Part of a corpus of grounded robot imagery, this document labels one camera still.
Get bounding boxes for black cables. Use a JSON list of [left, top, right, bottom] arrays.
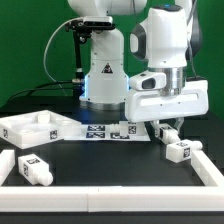
[[7, 79, 83, 103]]

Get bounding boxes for white U-shaped fence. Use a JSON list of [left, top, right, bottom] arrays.
[[0, 150, 224, 212]]

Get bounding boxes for black camera on stand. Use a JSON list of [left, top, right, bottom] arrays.
[[65, 16, 115, 33]]

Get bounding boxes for black camera stand pole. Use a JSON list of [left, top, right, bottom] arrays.
[[73, 31, 84, 96]]

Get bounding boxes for white square table top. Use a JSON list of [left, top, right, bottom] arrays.
[[0, 110, 81, 149]]

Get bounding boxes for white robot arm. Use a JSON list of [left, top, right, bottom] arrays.
[[67, 0, 208, 129]]

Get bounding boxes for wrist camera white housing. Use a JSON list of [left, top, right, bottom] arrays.
[[129, 71, 167, 91]]

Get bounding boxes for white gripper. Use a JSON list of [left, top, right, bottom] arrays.
[[125, 80, 209, 138]]

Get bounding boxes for white camera cable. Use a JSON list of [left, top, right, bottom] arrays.
[[42, 18, 79, 98]]

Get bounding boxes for white marker sheet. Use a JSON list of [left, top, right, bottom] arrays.
[[66, 124, 150, 141]]

